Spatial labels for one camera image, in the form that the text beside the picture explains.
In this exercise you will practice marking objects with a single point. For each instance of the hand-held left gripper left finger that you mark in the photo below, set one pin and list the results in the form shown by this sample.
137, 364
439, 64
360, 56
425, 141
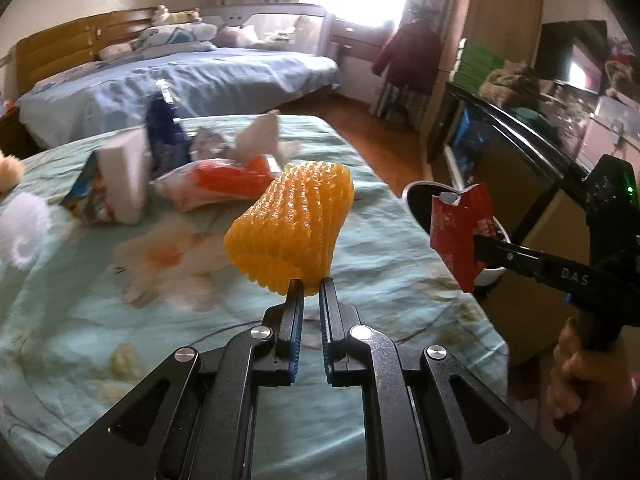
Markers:
298, 320

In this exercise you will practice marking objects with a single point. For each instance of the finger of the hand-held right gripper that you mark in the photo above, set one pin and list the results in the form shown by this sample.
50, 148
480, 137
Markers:
515, 259

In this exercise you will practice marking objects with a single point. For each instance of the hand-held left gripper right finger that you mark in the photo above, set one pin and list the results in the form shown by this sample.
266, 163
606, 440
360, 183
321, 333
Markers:
325, 320

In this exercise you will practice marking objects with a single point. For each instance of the white trash bin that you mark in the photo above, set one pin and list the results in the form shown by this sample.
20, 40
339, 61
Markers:
494, 275

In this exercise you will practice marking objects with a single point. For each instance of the red foil wrapper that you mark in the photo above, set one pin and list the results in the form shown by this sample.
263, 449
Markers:
452, 240

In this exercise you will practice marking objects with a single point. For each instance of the orange foam fruit net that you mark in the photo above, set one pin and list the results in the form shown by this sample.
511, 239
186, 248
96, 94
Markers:
290, 220

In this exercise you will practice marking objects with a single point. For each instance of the red and blue snack packet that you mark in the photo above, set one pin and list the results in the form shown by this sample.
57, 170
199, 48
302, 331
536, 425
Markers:
85, 195

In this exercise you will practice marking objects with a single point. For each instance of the person's right hand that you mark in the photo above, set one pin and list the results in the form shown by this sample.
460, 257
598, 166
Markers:
575, 385

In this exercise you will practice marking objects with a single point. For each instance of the orange and white packet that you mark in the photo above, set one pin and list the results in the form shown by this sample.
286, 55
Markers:
220, 180

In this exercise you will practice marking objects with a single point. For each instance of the brown fluffy cloth pile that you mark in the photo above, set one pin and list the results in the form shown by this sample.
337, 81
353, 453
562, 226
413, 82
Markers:
510, 82

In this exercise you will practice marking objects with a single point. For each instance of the black television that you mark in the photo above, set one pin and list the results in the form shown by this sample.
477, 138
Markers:
560, 55

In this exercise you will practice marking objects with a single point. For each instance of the white crumpled tissue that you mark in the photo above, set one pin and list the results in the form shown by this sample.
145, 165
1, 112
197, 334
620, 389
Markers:
262, 135

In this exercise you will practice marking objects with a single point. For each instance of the striped cloth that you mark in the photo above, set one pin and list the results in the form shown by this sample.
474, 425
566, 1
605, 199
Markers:
400, 105

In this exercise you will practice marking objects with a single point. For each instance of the stack of green boxes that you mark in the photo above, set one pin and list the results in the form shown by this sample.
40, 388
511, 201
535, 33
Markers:
475, 62

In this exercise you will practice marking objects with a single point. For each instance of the white carton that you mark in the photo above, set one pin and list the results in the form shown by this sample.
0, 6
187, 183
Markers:
125, 175

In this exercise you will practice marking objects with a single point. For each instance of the dark red coat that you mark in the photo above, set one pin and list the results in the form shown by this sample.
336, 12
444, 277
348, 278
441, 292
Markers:
410, 55

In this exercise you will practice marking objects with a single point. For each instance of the dark blue packet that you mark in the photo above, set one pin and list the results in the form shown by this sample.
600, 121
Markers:
162, 130

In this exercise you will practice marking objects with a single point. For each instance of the wooden wardrobe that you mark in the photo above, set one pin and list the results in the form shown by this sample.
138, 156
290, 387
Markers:
500, 5

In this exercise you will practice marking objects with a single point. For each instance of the bed with blue sheet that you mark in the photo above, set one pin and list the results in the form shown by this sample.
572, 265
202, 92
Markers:
225, 75

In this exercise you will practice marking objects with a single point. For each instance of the white fluffy toy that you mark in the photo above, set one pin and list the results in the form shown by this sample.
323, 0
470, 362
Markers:
22, 230

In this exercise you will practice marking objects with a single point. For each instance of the grey baby crib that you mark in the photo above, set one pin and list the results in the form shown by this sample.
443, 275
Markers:
295, 30

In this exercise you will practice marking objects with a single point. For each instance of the peach plush toy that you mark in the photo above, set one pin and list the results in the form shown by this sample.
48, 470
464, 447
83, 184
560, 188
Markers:
9, 172

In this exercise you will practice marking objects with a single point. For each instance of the white pillow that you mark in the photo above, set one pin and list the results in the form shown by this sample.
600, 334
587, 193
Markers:
116, 50

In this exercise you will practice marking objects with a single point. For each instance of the plush toys on headboard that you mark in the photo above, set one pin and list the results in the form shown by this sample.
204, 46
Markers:
175, 14

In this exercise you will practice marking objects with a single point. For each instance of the wooden headboard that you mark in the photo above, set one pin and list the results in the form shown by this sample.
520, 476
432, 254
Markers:
60, 45

